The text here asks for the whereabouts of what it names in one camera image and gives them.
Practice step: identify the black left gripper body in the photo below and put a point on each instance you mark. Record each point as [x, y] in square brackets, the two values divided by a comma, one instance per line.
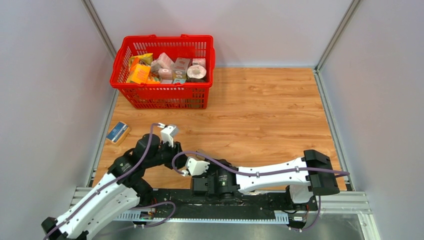
[167, 153]

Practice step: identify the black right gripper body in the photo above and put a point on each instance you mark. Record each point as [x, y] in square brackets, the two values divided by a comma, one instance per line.
[211, 170]

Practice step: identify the brown cardboard paper box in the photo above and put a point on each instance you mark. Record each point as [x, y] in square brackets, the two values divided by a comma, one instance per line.
[201, 154]

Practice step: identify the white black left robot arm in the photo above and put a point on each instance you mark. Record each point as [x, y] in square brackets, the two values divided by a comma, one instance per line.
[121, 189]

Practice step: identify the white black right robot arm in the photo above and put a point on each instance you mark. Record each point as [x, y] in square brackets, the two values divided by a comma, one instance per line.
[306, 176]

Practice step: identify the blue yellow small box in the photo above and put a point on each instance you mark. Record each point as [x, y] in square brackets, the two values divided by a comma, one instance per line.
[118, 133]

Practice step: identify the orange snack box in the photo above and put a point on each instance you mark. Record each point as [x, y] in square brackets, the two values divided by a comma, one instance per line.
[139, 74]

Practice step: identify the red plastic shopping basket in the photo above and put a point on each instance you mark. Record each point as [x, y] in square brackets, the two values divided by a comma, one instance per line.
[166, 88]

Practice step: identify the round tape roll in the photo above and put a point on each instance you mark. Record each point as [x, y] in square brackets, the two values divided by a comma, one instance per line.
[196, 73]

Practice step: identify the pink white carton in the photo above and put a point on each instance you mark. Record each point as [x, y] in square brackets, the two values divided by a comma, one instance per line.
[165, 61]

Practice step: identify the yellow snack bag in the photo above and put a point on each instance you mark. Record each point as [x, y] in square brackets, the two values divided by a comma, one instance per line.
[145, 59]

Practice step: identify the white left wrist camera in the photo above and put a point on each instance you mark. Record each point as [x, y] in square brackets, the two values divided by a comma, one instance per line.
[167, 133]

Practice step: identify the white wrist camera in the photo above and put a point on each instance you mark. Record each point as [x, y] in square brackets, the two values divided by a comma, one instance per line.
[195, 167]
[167, 133]

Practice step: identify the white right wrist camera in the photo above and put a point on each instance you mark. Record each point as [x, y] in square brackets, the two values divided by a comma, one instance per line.
[195, 167]

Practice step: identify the aluminium frame rail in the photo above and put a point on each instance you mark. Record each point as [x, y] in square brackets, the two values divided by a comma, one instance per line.
[345, 202]

